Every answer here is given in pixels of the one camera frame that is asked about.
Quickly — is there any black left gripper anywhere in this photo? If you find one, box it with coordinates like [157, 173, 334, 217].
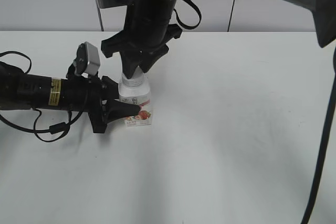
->
[62, 75, 141, 133]

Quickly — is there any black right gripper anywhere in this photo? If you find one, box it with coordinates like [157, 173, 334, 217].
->
[100, 24, 182, 79]

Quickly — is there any white screw cap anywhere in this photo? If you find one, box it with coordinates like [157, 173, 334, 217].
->
[122, 67, 144, 88]

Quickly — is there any white strawberry drink bottle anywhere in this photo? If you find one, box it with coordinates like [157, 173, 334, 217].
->
[119, 75, 153, 127]

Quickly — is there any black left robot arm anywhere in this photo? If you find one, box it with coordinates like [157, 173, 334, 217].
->
[1, 62, 141, 134]

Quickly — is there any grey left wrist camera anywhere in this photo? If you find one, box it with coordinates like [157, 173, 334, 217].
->
[73, 41, 100, 76]

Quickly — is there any black looped cable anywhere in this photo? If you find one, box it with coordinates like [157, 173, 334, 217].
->
[172, 0, 202, 30]

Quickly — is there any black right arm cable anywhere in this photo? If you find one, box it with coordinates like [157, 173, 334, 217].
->
[299, 50, 336, 224]

